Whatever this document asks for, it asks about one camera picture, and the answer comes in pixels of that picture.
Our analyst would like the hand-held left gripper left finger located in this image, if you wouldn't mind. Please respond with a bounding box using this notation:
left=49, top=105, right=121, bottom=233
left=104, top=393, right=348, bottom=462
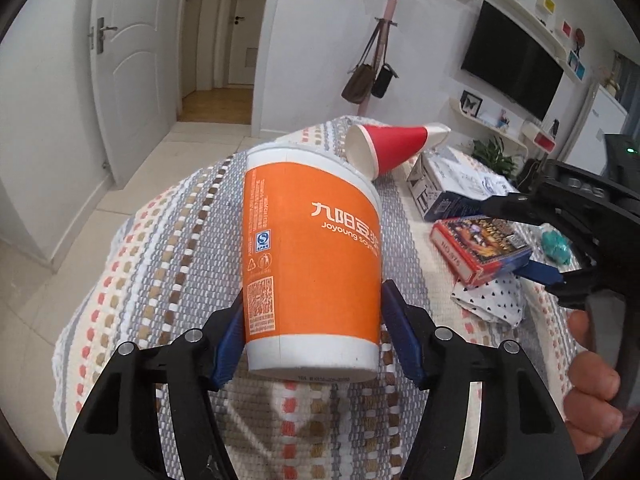
left=57, top=286, right=247, bottom=480

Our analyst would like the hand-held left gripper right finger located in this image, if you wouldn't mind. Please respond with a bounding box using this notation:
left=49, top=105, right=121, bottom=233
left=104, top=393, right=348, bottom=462
left=381, top=279, right=586, bottom=480

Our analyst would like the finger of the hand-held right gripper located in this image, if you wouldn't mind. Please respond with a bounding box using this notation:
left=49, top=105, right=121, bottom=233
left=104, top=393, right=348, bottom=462
left=477, top=191, right=542, bottom=225
left=514, top=256, right=608, bottom=311

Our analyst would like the red playing card box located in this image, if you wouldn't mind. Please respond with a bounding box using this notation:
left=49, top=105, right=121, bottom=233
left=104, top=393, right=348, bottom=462
left=431, top=214, right=533, bottom=290

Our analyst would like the orange paper cup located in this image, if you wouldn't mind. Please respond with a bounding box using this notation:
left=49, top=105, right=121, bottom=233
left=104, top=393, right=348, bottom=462
left=241, top=141, right=385, bottom=382

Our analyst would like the person's right hand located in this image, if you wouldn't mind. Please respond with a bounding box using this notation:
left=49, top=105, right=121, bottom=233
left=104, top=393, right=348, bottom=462
left=564, top=309, right=627, bottom=457

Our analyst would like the teal crumpled wrapper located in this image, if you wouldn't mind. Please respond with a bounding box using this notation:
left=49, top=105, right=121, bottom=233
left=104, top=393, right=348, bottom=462
left=541, top=229, right=572, bottom=266

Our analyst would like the green potted plant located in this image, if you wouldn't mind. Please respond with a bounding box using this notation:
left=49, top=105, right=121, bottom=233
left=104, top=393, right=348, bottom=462
left=472, top=136, right=519, bottom=179

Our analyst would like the white dotted paper wrapper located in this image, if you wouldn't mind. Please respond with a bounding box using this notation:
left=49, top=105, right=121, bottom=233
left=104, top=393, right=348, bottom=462
left=450, top=275, right=526, bottom=329

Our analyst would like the blue and white carton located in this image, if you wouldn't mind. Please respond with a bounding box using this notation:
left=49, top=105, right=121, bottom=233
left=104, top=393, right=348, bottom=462
left=404, top=146, right=521, bottom=222

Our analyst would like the striped woven tablecloth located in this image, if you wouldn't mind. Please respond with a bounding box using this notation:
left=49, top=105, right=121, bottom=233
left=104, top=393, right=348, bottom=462
left=52, top=115, right=623, bottom=480

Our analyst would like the white refrigerator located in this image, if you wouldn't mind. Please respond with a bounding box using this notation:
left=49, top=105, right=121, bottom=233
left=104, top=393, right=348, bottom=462
left=564, top=82, right=629, bottom=162

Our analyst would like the red paper cup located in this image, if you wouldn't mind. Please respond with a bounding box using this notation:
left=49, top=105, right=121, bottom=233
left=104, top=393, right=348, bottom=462
left=346, top=122, right=451, bottom=182

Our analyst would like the black handbag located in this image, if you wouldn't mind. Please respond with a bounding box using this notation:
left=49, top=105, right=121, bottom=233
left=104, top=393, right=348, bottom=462
left=371, top=25, right=400, bottom=99

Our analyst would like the brown handbag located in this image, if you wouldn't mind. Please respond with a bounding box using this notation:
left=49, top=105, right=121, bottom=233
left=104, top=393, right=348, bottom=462
left=341, top=22, right=382, bottom=105

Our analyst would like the pink coat rack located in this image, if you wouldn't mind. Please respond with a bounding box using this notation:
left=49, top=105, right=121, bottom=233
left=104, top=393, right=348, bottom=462
left=356, top=0, right=409, bottom=122

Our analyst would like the white room door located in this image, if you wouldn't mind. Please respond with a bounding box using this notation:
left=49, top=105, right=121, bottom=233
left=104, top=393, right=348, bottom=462
left=89, top=0, right=194, bottom=189

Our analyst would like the white hallway door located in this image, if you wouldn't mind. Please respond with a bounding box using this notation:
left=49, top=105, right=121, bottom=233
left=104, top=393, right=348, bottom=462
left=227, top=0, right=274, bottom=87

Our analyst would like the white low wall shelf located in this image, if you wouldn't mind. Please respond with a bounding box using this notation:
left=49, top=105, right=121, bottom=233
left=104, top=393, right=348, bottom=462
left=447, top=97, right=559, bottom=152

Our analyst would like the black picture frame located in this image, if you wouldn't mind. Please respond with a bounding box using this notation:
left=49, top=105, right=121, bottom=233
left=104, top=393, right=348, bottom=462
left=459, top=90, right=484, bottom=119

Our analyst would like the black wall television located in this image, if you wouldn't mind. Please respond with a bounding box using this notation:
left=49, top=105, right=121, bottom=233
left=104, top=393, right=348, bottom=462
left=460, top=0, right=565, bottom=122

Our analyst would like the white curved wall shelf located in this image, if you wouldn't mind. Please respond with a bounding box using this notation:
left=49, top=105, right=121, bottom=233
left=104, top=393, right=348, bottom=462
left=422, top=0, right=587, bottom=82

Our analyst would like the silver door handle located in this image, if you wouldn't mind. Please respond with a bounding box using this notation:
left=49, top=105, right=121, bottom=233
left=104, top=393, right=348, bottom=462
left=88, top=16, right=119, bottom=54

